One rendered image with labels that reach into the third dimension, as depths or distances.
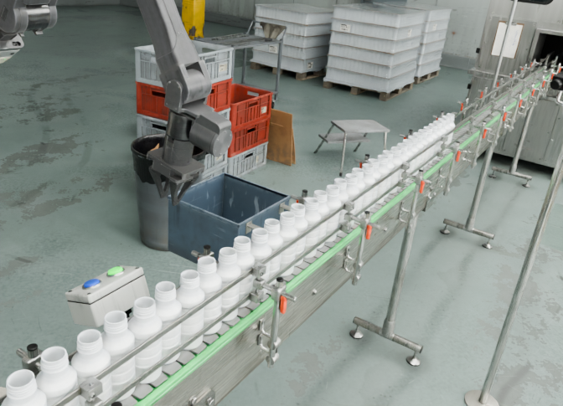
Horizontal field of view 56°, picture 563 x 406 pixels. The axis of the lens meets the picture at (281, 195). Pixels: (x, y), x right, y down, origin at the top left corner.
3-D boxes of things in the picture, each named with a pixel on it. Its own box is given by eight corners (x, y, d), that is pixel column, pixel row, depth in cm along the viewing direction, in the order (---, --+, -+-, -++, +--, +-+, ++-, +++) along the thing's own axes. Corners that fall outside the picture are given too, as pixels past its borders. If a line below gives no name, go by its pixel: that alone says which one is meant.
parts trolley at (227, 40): (229, 125, 581) (234, 32, 540) (190, 113, 606) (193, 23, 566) (281, 108, 663) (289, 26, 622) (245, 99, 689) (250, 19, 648)
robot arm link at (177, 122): (184, 97, 103) (163, 102, 99) (212, 111, 101) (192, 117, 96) (178, 130, 106) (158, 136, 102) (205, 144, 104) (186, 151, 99)
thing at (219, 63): (183, 92, 339) (184, 57, 330) (132, 80, 354) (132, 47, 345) (233, 78, 390) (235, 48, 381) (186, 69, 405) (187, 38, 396)
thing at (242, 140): (229, 158, 426) (231, 131, 417) (189, 146, 444) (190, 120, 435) (269, 141, 475) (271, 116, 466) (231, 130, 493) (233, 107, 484)
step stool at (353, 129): (354, 151, 541) (361, 111, 524) (385, 173, 490) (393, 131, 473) (312, 152, 525) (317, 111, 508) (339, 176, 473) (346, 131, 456)
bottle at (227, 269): (205, 316, 118) (208, 252, 112) (220, 303, 123) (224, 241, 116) (228, 326, 116) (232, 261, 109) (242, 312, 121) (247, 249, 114)
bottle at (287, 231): (297, 272, 138) (305, 216, 132) (281, 280, 134) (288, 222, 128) (281, 262, 142) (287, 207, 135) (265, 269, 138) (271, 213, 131)
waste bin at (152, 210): (169, 264, 318) (170, 165, 292) (117, 238, 339) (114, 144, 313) (218, 237, 354) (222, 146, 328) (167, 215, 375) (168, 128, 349)
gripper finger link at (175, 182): (169, 189, 114) (176, 151, 109) (193, 204, 111) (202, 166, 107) (146, 198, 109) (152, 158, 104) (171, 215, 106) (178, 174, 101)
